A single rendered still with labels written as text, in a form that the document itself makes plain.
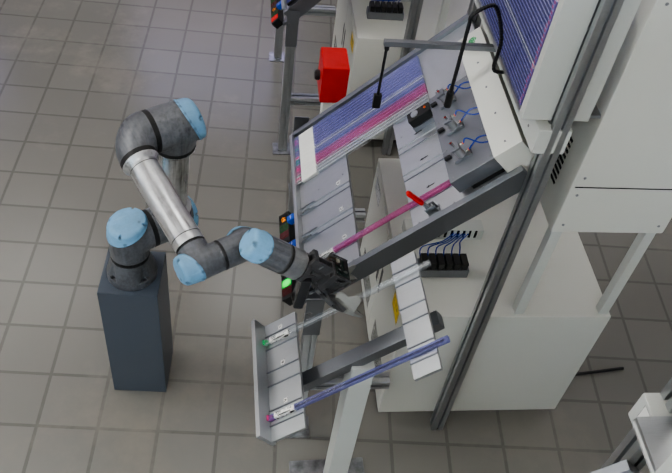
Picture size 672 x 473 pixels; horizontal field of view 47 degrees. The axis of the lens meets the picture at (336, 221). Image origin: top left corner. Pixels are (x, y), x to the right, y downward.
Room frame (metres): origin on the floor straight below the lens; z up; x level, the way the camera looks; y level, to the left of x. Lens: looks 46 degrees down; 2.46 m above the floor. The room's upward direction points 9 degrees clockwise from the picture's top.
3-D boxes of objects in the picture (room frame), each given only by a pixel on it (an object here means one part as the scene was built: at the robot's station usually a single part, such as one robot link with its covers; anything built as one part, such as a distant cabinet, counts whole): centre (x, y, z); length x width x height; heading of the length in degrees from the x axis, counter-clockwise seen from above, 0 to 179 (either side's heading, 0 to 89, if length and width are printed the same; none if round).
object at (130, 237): (1.48, 0.59, 0.72); 0.13 x 0.12 x 0.14; 132
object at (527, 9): (1.74, -0.39, 1.52); 0.51 x 0.13 x 0.27; 11
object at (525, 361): (1.83, -0.50, 0.31); 0.70 x 0.65 x 0.62; 11
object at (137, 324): (1.48, 0.59, 0.28); 0.18 x 0.18 x 0.55; 7
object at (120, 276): (1.48, 0.59, 0.60); 0.15 x 0.15 x 0.10
